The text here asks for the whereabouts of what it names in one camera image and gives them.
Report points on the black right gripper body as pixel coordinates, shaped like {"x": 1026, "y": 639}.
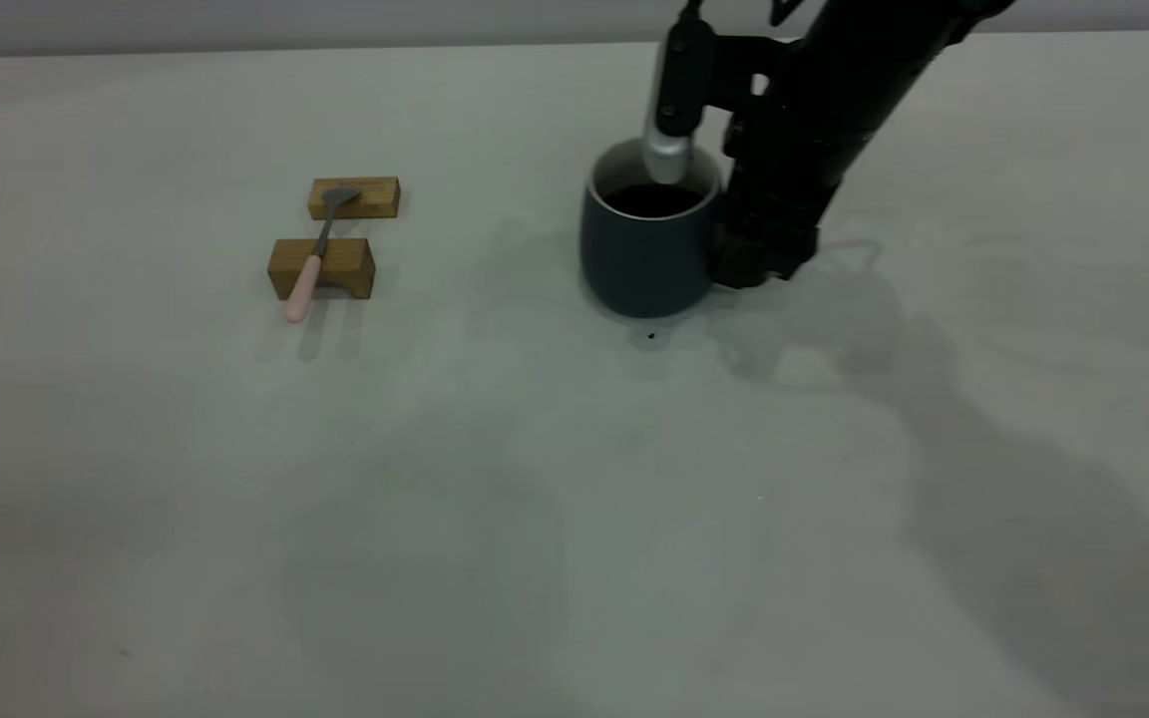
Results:
{"x": 784, "y": 165}

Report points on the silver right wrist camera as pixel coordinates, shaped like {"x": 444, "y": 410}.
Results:
{"x": 667, "y": 150}

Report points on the arched wooden block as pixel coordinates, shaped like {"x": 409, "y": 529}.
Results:
{"x": 345, "y": 264}

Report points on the dark grey ceramic mug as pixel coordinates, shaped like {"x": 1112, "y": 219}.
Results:
{"x": 639, "y": 264}

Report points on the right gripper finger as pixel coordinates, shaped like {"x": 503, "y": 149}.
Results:
{"x": 764, "y": 254}

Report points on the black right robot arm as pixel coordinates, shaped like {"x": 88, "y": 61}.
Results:
{"x": 874, "y": 60}

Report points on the flat rectangular wooden block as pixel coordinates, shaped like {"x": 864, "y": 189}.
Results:
{"x": 375, "y": 199}

